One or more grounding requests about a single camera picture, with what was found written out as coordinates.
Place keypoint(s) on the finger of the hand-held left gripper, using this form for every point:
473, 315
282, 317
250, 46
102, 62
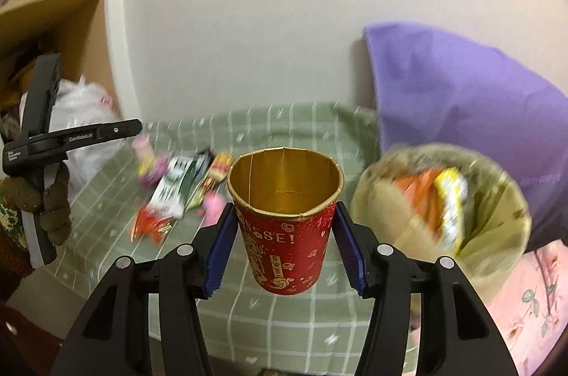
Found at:
120, 129

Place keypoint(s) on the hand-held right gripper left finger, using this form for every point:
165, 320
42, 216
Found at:
219, 251

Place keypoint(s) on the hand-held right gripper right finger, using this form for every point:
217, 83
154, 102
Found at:
350, 251

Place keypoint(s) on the pink plastic spoon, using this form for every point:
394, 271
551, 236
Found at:
213, 205

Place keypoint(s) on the pink chips packet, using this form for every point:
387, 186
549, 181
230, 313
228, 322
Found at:
153, 169

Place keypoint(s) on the trash bin with yellow bag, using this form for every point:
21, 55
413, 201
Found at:
381, 198

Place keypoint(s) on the red paper cup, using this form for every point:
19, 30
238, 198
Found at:
284, 247

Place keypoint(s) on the clear red plastic wrapper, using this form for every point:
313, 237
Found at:
148, 227

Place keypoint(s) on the green white milk carton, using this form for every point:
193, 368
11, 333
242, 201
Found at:
171, 187

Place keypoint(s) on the person's left forearm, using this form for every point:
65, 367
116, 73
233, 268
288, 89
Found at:
9, 225

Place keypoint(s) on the person's left hand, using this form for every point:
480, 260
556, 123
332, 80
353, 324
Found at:
57, 207

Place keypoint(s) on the white plastic bag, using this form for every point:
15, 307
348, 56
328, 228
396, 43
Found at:
84, 105

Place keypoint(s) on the red yellow striped snack packet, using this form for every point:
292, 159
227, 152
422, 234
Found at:
217, 169

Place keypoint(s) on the orange snack packet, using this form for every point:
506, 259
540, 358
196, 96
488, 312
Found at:
417, 189

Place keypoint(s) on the purple pillow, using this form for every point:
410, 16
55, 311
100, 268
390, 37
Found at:
443, 92

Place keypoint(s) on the pink floral blanket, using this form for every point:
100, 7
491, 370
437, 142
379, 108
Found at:
532, 314

